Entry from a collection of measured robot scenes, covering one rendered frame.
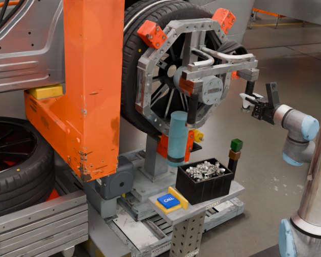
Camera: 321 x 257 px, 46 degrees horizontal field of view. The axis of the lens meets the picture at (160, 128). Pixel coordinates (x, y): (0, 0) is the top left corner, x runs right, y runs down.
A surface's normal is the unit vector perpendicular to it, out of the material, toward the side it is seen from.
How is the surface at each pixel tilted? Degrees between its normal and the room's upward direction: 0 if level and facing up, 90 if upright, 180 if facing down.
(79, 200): 90
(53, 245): 90
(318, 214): 85
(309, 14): 109
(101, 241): 0
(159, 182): 0
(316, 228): 41
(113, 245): 0
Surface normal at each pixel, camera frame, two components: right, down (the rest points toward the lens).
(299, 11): -0.68, 0.56
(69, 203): 0.60, 0.41
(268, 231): 0.09, -0.88
